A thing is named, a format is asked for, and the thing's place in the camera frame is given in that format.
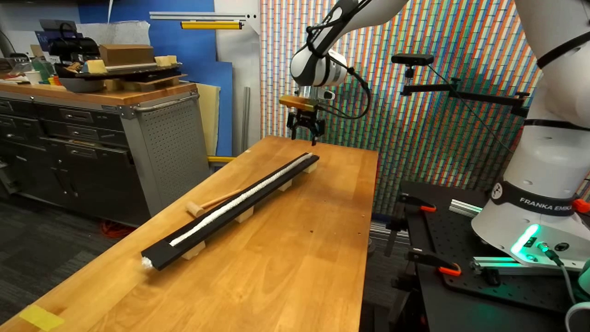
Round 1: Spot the white braided rope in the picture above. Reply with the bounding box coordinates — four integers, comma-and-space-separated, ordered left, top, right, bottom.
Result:
167, 154, 315, 250

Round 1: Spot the clutter pile on cabinet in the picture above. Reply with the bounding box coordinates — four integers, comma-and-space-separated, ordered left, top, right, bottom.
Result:
0, 21, 184, 95

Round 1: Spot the yellow tape patch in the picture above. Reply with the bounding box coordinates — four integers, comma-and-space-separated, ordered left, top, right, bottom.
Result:
18, 305, 62, 332

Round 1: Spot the yellow level tool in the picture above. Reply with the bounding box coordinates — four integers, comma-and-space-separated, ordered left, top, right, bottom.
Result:
180, 21, 241, 30

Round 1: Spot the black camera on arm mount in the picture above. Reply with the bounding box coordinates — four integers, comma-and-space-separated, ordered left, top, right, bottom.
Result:
390, 54, 527, 119

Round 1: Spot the grey metal tool cabinet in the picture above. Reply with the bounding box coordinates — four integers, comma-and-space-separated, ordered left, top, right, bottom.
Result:
0, 84, 208, 226

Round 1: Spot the long black board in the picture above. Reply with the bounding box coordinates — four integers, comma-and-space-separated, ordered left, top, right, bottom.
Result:
141, 154, 318, 270

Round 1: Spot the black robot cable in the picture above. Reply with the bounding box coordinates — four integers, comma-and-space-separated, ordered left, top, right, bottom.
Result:
304, 0, 374, 123

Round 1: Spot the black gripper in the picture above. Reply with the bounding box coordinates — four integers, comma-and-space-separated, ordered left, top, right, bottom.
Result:
278, 97, 326, 146

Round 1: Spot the black orange clamp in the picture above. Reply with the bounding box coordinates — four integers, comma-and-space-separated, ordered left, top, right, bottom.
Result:
396, 193, 436, 215
407, 248, 462, 279

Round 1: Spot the black orange clamp lower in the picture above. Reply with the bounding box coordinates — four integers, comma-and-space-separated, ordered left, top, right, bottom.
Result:
407, 248, 462, 279

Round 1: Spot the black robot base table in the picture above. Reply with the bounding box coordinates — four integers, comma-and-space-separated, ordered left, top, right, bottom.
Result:
396, 183, 588, 332

